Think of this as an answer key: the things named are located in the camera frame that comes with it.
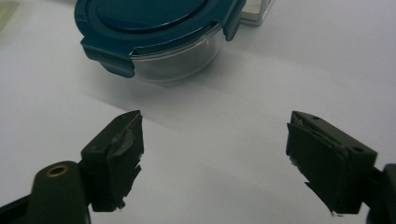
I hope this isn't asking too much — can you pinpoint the white wire rack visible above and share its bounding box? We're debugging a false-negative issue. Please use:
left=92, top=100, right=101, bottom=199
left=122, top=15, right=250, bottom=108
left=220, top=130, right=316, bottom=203
left=240, top=0, right=276, bottom=27

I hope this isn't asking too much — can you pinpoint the glass container with teal lid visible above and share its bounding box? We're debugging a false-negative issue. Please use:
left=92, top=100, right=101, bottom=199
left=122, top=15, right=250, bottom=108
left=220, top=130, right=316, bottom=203
left=74, top=0, right=247, bottom=87

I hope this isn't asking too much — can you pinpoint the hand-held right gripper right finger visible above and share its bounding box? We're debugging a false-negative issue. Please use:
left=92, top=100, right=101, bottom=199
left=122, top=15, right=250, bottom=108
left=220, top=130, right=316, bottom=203
left=285, top=110, right=379, bottom=217

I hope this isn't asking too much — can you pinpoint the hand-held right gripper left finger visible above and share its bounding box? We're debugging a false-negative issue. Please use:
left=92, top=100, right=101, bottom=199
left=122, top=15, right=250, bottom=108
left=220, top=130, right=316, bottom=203
left=79, top=109, right=145, bottom=213

